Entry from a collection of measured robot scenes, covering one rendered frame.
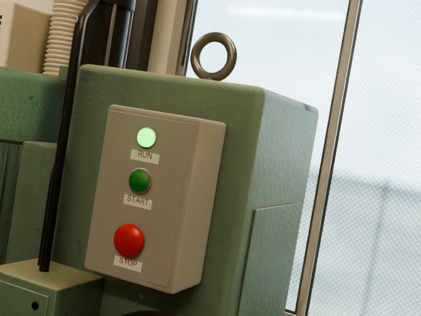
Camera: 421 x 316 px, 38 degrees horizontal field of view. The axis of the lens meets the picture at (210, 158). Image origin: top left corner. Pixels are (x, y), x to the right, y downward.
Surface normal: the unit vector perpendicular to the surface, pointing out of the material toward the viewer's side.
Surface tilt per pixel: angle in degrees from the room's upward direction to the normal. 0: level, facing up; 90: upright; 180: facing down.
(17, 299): 90
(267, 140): 90
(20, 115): 90
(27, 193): 90
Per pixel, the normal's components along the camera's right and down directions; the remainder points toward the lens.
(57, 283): 0.16, -0.99
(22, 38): 0.87, 0.17
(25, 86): 0.40, 0.11
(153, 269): -0.41, -0.02
